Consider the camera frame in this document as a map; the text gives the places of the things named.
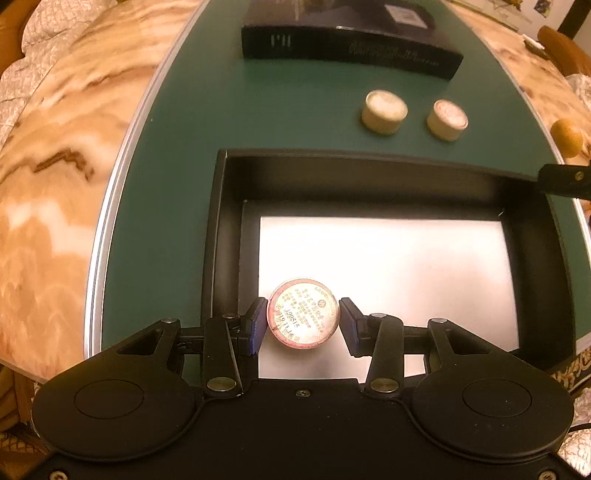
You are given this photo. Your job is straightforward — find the round jar pink rim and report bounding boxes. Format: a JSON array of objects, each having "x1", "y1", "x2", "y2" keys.
[{"x1": 266, "y1": 279, "x2": 339, "y2": 350}]

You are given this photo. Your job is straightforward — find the orange fruit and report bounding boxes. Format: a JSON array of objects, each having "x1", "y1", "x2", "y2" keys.
[{"x1": 550, "y1": 119, "x2": 590, "y2": 160}]

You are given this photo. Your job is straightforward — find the open black tray box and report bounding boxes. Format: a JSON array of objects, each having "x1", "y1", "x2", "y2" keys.
[{"x1": 201, "y1": 150, "x2": 575, "y2": 371}]

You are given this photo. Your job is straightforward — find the green table mat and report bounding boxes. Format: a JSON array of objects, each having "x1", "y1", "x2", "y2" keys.
[{"x1": 84, "y1": 0, "x2": 591, "y2": 358}]

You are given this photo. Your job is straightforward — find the brown leather armchair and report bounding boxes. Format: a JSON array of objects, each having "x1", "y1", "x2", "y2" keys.
[{"x1": 537, "y1": 26, "x2": 591, "y2": 77}]

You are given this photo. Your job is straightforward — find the round cream jar right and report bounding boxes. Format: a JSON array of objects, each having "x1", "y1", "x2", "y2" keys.
[{"x1": 427, "y1": 99, "x2": 469, "y2": 142}]

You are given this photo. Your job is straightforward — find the round cream jar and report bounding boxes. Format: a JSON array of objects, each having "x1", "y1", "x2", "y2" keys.
[
  {"x1": 361, "y1": 90, "x2": 408, "y2": 136},
  {"x1": 427, "y1": 99, "x2": 469, "y2": 142}
]

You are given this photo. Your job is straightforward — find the round cream jar middle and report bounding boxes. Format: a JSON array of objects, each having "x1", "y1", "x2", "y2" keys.
[{"x1": 361, "y1": 90, "x2": 408, "y2": 136}]

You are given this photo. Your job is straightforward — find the dark blue box lid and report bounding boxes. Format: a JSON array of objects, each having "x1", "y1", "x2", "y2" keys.
[{"x1": 242, "y1": 1, "x2": 464, "y2": 80}]

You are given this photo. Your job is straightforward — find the beige lace sofa cover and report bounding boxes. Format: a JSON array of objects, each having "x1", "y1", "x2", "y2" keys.
[{"x1": 1, "y1": 1, "x2": 115, "y2": 142}]

